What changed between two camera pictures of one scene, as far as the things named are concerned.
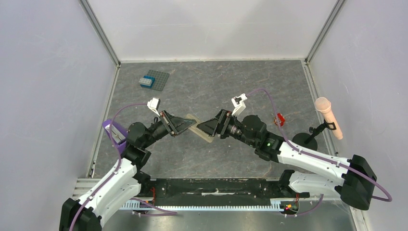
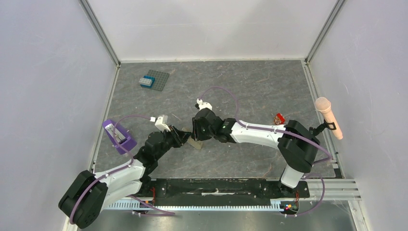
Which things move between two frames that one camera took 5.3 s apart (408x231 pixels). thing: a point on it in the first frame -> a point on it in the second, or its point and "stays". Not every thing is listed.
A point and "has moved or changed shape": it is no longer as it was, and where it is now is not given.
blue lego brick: x=149 y=77 stays
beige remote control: x=195 y=129 has moved or changed shape
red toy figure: x=281 y=119 stays
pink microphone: x=324 y=105 stays
